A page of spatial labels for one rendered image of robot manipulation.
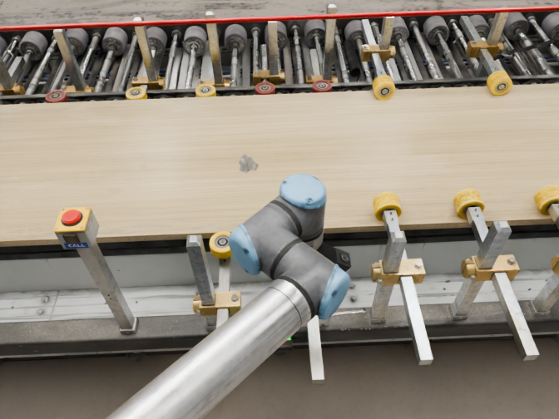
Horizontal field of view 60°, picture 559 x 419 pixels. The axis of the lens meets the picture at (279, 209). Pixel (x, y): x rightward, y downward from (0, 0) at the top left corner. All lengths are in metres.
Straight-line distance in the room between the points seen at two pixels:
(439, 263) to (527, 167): 0.44
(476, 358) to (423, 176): 1.00
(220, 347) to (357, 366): 1.55
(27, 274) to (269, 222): 1.10
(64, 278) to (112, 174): 0.39
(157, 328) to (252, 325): 0.84
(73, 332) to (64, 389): 0.77
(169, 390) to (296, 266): 0.29
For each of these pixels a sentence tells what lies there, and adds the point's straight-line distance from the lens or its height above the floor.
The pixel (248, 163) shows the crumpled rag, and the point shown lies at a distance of 1.66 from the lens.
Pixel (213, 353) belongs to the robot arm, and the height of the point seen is 1.39.
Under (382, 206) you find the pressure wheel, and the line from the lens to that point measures 1.46.
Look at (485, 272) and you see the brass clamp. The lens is 1.40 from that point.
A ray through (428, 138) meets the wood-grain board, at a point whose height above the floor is 0.90.
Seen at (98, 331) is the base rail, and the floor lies 0.70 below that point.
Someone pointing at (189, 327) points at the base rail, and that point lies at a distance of 1.55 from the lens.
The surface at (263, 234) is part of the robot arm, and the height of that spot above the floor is 1.37.
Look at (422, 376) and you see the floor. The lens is 2.29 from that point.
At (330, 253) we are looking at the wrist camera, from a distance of 1.10.
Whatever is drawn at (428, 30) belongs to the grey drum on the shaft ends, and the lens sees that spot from 2.64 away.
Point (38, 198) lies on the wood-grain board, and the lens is 1.76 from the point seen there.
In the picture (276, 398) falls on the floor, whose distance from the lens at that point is 2.18.
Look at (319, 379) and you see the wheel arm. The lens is 1.28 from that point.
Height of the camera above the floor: 2.05
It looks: 49 degrees down
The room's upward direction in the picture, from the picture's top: 2 degrees counter-clockwise
